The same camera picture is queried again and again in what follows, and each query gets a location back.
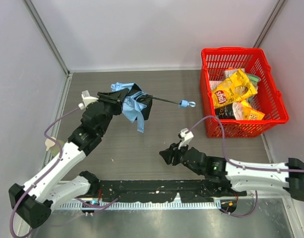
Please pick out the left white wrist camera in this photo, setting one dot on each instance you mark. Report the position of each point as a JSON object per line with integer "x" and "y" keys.
{"x": 87, "y": 99}

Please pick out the green bottle beige cap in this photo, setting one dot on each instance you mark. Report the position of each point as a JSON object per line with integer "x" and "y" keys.
{"x": 52, "y": 147}

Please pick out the black snack bag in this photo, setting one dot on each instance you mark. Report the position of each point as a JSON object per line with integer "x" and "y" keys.
{"x": 226, "y": 112}

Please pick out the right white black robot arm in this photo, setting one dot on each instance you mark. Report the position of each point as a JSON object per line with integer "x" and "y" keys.
{"x": 240, "y": 176}

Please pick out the aluminium front rail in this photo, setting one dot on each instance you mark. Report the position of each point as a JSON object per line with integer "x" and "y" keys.
{"x": 174, "y": 205}

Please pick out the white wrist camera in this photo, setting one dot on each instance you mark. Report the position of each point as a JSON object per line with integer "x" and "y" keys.
{"x": 87, "y": 99}
{"x": 185, "y": 136}

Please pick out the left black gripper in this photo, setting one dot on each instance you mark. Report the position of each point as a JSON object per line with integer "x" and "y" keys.
{"x": 116, "y": 99}

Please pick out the yellow Lays chip bag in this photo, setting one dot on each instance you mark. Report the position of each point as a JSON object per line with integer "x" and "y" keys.
{"x": 235, "y": 88}

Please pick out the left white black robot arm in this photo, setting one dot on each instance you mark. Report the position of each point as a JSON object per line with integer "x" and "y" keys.
{"x": 32, "y": 201}

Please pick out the yellow orange snack bag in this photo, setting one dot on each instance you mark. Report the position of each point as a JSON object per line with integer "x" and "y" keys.
{"x": 244, "y": 111}

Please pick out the green snack packet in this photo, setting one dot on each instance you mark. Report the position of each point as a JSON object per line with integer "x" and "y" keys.
{"x": 254, "y": 79}

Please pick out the light blue folding umbrella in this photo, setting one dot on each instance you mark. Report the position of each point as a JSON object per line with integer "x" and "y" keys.
{"x": 137, "y": 104}

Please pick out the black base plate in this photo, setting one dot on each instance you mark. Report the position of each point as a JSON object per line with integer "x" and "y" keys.
{"x": 161, "y": 191}

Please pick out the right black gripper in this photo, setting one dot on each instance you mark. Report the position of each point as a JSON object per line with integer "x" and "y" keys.
{"x": 173, "y": 155}

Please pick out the red plastic shopping basket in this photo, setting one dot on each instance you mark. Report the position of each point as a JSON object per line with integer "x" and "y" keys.
{"x": 268, "y": 99}

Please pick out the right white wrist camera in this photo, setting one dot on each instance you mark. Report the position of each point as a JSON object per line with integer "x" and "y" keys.
{"x": 185, "y": 136}

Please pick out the white red snack packet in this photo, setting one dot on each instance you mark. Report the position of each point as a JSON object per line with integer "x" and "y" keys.
{"x": 214, "y": 84}

